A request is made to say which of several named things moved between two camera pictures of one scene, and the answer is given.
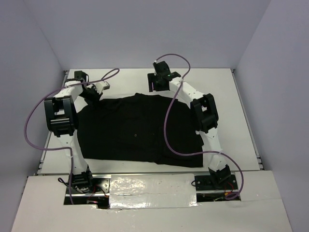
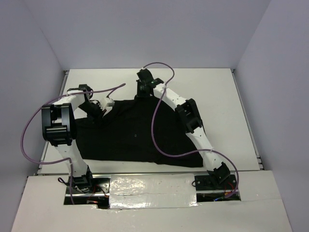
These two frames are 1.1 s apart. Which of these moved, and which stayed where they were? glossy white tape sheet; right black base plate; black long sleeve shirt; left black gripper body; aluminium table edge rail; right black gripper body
Moved: left black gripper body; right black gripper body
Stayed: black long sleeve shirt; right black base plate; glossy white tape sheet; aluminium table edge rail
